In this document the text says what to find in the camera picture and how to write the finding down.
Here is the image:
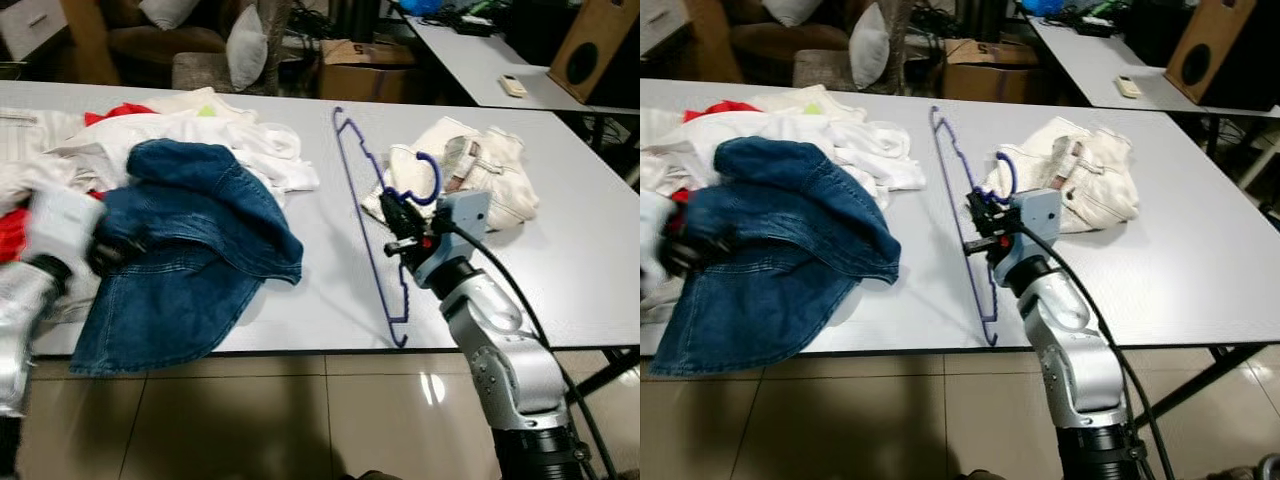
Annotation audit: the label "cream white pants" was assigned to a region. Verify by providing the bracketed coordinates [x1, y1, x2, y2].
[975, 116, 1142, 237]
[360, 117, 542, 233]

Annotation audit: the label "blue denim garment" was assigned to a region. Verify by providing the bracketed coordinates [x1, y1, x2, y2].
[68, 138, 305, 377]
[648, 136, 903, 378]

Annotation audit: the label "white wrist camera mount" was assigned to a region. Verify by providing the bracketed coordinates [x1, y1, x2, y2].
[22, 188, 108, 279]
[413, 190, 493, 289]
[640, 190, 681, 296]
[995, 188, 1064, 286]

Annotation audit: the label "white drawer unit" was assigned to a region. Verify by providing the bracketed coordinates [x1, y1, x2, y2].
[640, 0, 691, 56]
[0, 0, 71, 63]

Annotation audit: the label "small white table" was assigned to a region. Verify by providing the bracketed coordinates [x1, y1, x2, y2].
[1025, 15, 1280, 119]
[400, 10, 641, 113]

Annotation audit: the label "long white table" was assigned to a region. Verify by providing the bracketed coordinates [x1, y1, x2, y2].
[0, 80, 641, 401]
[640, 80, 1280, 431]

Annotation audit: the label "ribbed white garment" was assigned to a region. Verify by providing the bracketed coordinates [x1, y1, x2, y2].
[0, 108, 63, 153]
[640, 108, 691, 151]

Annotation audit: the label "wooden speaker box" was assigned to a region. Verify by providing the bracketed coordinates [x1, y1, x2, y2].
[1163, 0, 1264, 107]
[547, 0, 641, 107]

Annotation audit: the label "brown sofa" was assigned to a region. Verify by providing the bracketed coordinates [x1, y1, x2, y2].
[60, 0, 296, 93]
[690, 0, 916, 93]

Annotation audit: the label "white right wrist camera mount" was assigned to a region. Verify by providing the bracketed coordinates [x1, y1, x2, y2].
[995, 188, 1064, 286]
[413, 190, 493, 289]

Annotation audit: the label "purple wire clothes hanger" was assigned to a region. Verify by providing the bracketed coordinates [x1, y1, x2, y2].
[331, 105, 444, 350]
[928, 105, 1021, 347]

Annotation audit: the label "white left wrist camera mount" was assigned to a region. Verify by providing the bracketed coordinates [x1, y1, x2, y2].
[22, 188, 108, 279]
[640, 190, 681, 296]

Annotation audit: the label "white garment red trim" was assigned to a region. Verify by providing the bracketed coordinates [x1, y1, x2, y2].
[82, 88, 271, 136]
[683, 85, 871, 131]

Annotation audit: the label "crumpled white garment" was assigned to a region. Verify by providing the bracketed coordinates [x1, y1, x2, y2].
[640, 108, 927, 196]
[0, 110, 321, 211]

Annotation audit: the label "brown cardboard box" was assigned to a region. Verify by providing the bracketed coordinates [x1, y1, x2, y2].
[318, 38, 419, 103]
[940, 37, 1043, 103]

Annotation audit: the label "white pillow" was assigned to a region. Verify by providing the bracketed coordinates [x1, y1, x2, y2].
[138, 0, 203, 31]
[762, 0, 827, 29]
[849, 2, 891, 93]
[224, 4, 270, 93]

